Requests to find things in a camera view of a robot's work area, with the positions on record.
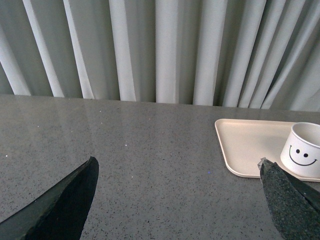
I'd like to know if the white smiley mug black handle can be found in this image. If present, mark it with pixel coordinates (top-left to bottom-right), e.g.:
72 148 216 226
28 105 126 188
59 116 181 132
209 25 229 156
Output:
280 122 320 179

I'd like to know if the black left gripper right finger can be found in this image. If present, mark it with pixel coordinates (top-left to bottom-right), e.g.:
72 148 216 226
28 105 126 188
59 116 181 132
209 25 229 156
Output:
258 157 320 240

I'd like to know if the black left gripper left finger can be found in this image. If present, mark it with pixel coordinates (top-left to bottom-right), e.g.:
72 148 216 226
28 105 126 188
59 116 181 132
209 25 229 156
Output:
0 157 99 240

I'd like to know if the pale grey pleated curtain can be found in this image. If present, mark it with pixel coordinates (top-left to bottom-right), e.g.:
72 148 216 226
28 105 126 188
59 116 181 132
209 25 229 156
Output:
0 0 320 112

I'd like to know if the beige rectangular plastic tray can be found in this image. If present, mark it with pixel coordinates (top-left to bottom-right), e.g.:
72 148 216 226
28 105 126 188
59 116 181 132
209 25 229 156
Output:
214 118 320 182

